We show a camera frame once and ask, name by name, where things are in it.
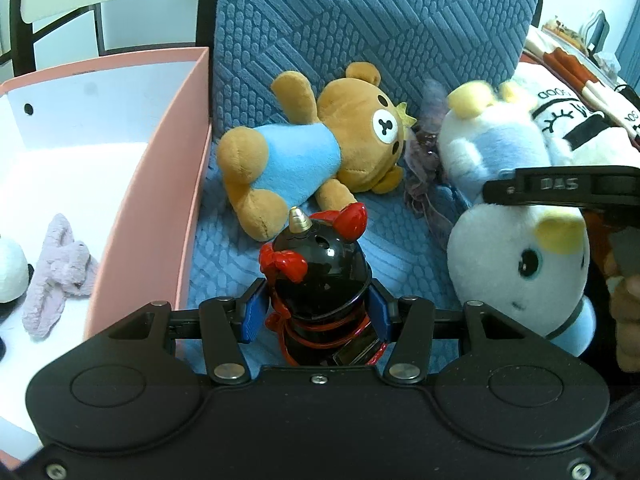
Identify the black red devil toy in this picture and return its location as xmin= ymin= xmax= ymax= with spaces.
xmin=259 ymin=203 xmax=386 ymax=366

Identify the white blue penguin plush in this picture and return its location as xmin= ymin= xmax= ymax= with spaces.
xmin=437 ymin=80 xmax=596 ymax=356

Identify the brown bear plush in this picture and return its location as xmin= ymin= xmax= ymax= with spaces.
xmin=216 ymin=62 xmax=416 ymax=242

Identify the pink fuzzy hair clip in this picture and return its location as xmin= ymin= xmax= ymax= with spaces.
xmin=22 ymin=214 xmax=99 ymax=340

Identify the small panda plush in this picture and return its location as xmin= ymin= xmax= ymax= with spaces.
xmin=0 ymin=236 xmax=36 ymax=361

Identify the person's right hand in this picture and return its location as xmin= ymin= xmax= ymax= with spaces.
xmin=604 ymin=228 xmax=639 ymax=373

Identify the striped fleece blanket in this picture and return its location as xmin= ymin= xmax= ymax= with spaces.
xmin=514 ymin=27 xmax=639 ymax=166

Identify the blue curtain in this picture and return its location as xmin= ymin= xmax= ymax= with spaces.
xmin=616 ymin=22 xmax=640 ymax=91

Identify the white cluttered desk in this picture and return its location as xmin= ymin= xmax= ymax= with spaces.
xmin=542 ymin=10 xmax=620 ymax=79

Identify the pink cardboard box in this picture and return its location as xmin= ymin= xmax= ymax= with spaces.
xmin=1 ymin=48 xmax=212 ymax=466

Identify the blue quilted chair cushion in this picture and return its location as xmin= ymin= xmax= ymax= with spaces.
xmin=186 ymin=0 xmax=539 ymax=310

